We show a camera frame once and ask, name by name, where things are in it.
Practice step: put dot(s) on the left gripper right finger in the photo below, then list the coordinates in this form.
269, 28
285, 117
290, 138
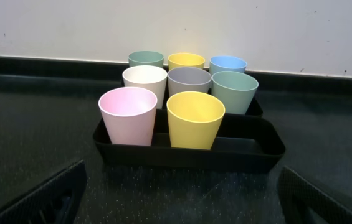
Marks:
312, 202

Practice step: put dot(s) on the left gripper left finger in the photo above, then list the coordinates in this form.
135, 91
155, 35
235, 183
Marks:
38, 202

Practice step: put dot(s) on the yellow cup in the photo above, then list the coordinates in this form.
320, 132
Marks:
185, 60
192, 124

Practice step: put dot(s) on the black tray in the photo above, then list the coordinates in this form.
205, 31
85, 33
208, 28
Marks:
241, 152

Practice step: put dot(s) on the pink cup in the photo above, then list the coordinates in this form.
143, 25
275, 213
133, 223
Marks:
129, 118

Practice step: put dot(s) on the green cup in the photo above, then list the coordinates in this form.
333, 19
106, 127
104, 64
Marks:
146, 57
235, 93

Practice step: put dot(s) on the white cup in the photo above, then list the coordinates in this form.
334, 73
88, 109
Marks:
144, 79

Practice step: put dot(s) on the blue cup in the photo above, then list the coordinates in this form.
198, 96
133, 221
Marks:
227, 63

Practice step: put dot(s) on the grey cup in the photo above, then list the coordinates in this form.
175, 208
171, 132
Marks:
188, 81

